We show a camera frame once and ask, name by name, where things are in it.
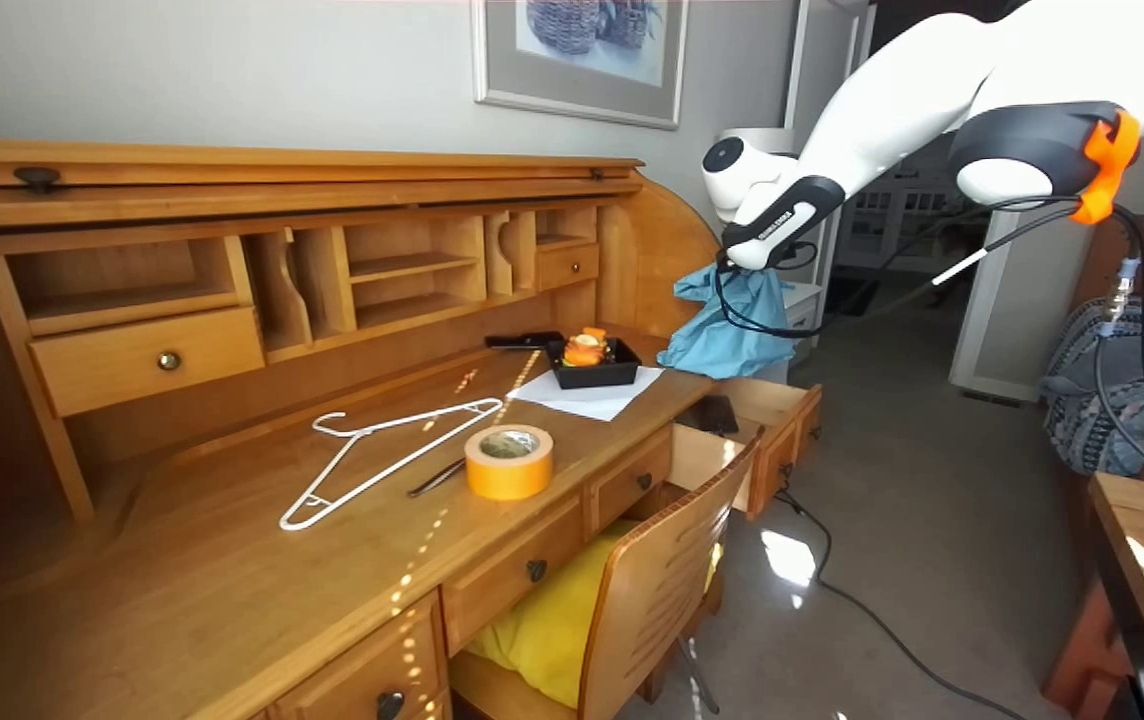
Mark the framed wall picture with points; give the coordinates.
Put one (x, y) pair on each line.
(609, 63)

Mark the white paper sheet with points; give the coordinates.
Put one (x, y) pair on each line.
(584, 403)

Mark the black pen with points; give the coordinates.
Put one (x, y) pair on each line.
(437, 479)

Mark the orange toy on tray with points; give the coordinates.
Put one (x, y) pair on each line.
(584, 350)

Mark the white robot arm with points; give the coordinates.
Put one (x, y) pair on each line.
(1039, 105)

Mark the yellow seat cushion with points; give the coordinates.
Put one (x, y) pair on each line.
(589, 635)

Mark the patterned blanket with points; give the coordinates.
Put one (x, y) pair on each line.
(1092, 394)

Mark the wooden chair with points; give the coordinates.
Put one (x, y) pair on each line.
(518, 565)

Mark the orange tape roll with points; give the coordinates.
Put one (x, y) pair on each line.
(508, 460)

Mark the light blue cloth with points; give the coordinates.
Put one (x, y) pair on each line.
(738, 324)

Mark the white nightstand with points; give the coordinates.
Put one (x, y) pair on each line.
(803, 302)

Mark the open wooden side drawer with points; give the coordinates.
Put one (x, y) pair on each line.
(772, 423)

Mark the white wire hanger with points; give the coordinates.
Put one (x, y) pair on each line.
(374, 453)

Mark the black tray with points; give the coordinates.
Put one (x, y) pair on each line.
(615, 369)

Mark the wooden roll-top desk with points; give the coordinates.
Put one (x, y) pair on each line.
(169, 330)

